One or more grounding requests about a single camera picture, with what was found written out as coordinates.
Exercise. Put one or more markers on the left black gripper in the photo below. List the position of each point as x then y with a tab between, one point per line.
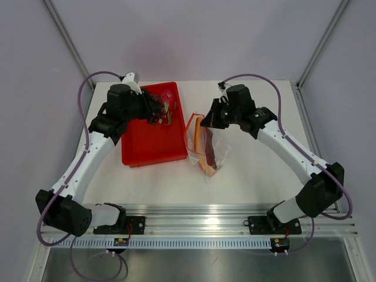
145	99

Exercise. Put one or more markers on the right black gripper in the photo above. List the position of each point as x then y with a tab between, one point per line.
209	120

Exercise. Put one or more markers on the dark red grape bunch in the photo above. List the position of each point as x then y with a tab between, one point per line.
157	109

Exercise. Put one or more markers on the clear orange zip top bag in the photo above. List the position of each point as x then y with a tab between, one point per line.
222	147

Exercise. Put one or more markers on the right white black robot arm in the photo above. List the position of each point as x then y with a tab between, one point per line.
321	181

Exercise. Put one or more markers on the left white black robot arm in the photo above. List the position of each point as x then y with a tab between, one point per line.
61	207

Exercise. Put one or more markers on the pink dragon fruit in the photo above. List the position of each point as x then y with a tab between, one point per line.
169	106

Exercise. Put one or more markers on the red plastic tray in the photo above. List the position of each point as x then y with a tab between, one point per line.
145	144

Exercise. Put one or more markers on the left small circuit board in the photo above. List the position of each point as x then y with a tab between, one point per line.
121	242

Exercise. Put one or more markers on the small circuit board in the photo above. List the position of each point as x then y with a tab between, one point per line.
121	242
281	243

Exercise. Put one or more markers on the right small circuit board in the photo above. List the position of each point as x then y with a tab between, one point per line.
281	243

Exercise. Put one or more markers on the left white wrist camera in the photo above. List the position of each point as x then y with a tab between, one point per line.
132	80

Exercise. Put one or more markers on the aluminium mounting rail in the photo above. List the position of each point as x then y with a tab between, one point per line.
222	220

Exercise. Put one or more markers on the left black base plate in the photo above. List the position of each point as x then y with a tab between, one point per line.
134	225

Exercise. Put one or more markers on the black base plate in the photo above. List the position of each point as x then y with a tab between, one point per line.
134	225
259	225

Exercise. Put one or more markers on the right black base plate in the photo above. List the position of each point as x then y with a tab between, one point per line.
259	225

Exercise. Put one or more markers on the left aluminium corner post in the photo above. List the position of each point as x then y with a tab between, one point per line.
64	34

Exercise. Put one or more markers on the aluminium corner post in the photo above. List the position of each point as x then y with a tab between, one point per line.
323	42
64	34

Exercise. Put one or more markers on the white slotted cable duct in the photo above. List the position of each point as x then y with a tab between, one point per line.
169	243

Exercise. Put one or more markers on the right aluminium corner post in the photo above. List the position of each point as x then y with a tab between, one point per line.
323	42

